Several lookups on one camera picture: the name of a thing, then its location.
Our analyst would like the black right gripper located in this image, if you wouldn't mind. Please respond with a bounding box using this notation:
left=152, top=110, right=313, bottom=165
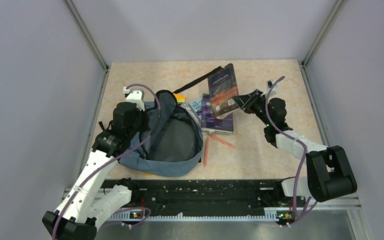
left=232, top=89, right=272, bottom=127

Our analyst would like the dark thick paperback book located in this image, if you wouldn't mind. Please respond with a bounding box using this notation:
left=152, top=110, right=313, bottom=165
left=208, top=63, right=239, bottom=119

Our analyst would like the blue grey student backpack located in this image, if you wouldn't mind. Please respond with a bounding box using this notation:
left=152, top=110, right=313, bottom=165
left=98, top=66, right=223, bottom=177

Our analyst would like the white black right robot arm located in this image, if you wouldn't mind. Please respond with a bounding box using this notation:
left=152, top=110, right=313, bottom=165
left=233, top=89, right=358, bottom=206

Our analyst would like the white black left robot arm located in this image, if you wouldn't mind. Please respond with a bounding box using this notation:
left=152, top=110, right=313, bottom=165
left=42, top=100, right=150, bottom=240

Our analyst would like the orange pen slanted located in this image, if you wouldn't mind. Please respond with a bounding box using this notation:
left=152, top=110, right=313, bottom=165
left=208, top=134, right=235, bottom=149

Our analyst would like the colourful sticky note stack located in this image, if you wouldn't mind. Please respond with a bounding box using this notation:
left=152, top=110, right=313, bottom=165
left=173, top=93, right=186, bottom=105

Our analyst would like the orange pen upright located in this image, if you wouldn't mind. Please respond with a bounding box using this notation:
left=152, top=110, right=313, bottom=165
left=203, top=136, right=210, bottom=168

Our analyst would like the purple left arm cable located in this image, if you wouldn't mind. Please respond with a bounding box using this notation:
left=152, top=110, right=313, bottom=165
left=51, top=83, right=162, bottom=240

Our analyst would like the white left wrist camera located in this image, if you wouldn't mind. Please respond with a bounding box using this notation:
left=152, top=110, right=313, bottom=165
left=123, top=87, right=146, bottom=111

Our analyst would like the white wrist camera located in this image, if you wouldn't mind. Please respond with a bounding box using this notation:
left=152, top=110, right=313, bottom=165
left=262, top=80, right=279, bottom=98
left=123, top=87, right=146, bottom=111

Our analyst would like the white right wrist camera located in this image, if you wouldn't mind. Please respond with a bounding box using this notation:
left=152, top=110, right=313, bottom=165
left=262, top=80, right=279, bottom=98

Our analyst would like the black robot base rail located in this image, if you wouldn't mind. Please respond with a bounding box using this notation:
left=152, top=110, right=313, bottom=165
left=101, top=178, right=293, bottom=217

